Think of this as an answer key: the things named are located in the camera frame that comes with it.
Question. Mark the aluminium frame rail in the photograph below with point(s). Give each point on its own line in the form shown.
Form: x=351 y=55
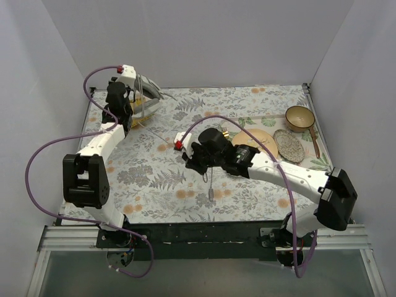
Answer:
x=84 y=238

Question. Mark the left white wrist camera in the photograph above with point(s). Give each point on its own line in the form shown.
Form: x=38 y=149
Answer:
x=127 y=75

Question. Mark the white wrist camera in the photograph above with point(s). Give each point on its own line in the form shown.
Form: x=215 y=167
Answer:
x=183 y=142
x=127 y=75

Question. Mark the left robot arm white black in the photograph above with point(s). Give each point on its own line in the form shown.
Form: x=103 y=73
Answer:
x=85 y=181

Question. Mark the gold fork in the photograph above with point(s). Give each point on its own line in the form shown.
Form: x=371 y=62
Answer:
x=225 y=132

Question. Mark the yellow woven bamboo tray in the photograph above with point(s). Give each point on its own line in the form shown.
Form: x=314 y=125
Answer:
x=143 y=109

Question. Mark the white grey gaming headphones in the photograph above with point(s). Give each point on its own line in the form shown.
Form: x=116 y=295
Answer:
x=145 y=87

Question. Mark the beige bird plate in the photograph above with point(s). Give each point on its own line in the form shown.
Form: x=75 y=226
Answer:
x=265 y=138

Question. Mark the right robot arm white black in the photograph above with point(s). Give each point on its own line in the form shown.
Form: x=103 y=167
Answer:
x=332 y=193

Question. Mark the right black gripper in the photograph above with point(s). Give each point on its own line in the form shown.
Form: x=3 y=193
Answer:
x=192 y=158

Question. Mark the brown bowl with handle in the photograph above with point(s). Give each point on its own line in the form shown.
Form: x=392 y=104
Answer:
x=300 y=119

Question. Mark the floral table mat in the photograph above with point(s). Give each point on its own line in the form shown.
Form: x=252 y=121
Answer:
x=149 y=182

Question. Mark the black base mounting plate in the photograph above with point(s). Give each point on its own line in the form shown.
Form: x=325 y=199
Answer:
x=205 y=240

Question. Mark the speckled oval plate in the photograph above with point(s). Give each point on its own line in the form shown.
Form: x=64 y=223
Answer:
x=289 y=147

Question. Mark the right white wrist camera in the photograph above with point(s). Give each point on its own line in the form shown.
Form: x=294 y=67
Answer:
x=183 y=142

